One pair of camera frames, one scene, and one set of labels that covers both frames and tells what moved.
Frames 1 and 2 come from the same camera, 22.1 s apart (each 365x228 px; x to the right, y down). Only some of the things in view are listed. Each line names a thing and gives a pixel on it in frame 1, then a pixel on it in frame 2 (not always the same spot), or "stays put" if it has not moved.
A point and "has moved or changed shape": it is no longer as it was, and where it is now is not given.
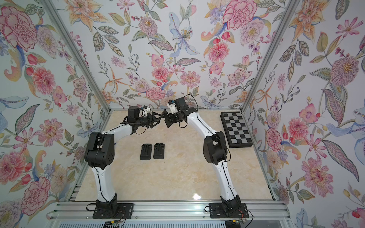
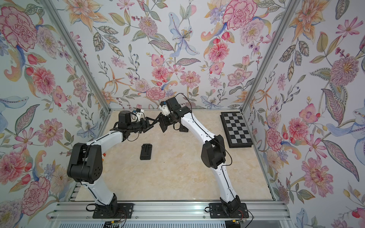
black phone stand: [158, 151] has moved or changed shape
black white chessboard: [237, 134] stays put
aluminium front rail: [272, 211] stays put
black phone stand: [170, 118] has moved or changed shape
